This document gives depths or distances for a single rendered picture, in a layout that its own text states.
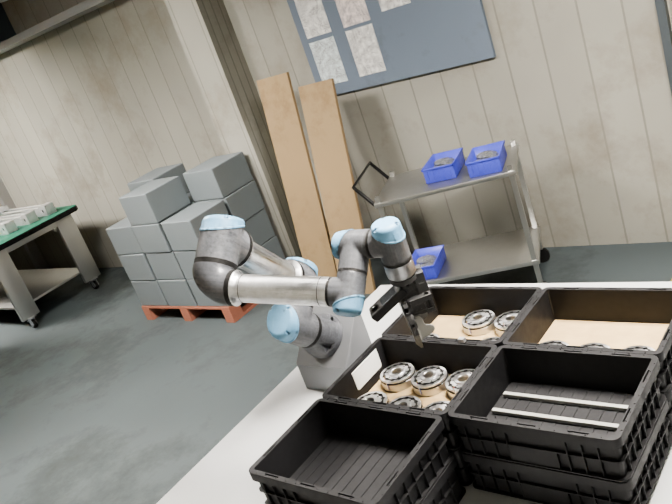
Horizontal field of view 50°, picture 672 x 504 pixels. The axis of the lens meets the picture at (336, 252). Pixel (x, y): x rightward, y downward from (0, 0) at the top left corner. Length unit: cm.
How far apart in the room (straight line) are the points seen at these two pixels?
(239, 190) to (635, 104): 269
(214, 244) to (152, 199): 328
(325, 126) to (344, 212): 57
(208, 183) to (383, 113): 134
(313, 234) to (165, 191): 111
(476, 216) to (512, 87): 91
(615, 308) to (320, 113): 296
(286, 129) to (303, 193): 45
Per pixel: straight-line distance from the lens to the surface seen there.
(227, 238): 192
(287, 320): 220
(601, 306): 210
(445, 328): 228
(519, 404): 187
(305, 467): 191
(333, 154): 465
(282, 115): 487
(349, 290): 173
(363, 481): 179
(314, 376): 243
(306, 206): 492
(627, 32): 406
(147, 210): 520
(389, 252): 173
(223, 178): 514
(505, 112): 439
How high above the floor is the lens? 190
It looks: 20 degrees down
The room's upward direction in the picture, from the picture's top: 20 degrees counter-clockwise
